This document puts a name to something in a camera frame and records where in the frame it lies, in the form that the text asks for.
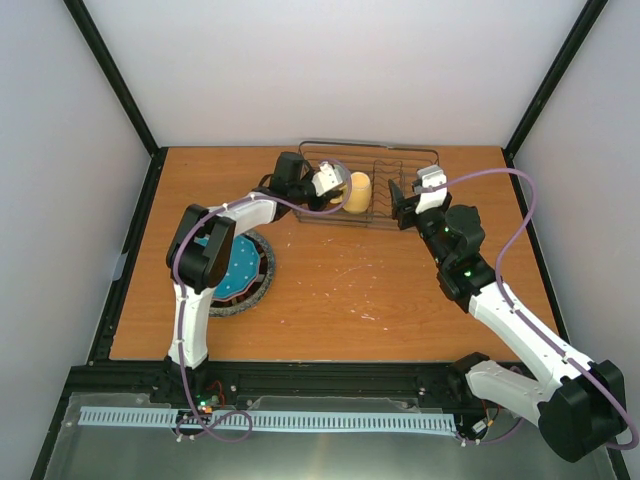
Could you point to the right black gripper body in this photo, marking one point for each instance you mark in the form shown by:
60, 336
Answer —
404, 210

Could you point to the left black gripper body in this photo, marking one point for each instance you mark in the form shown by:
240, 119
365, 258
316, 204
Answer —
319, 202

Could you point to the yellow mug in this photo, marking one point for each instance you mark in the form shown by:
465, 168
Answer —
361, 193

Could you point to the black wire dish rack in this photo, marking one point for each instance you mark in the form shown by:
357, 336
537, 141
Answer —
381, 163

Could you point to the blue dotted plate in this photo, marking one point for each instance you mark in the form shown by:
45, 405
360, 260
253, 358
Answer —
227, 268

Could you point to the pink plate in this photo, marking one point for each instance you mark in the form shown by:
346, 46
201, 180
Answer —
240, 296

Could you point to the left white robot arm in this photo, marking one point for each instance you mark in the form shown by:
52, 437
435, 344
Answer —
287, 188

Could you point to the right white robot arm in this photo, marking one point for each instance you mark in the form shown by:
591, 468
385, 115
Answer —
578, 405

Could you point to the grey speckled large plate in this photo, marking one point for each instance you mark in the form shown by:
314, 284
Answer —
260, 285

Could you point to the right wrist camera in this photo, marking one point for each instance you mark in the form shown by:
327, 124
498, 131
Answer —
430, 186

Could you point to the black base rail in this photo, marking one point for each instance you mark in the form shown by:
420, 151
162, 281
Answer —
425, 385

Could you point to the right black frame post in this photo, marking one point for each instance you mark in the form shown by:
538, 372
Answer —
574, 40

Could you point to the black frame post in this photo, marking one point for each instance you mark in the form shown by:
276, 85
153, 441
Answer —
574, 40
101, 53

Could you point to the left black frame post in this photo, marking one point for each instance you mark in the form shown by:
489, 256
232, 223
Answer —
101, 53

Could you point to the light blue cable duct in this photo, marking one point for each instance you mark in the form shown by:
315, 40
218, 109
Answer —
277, 421

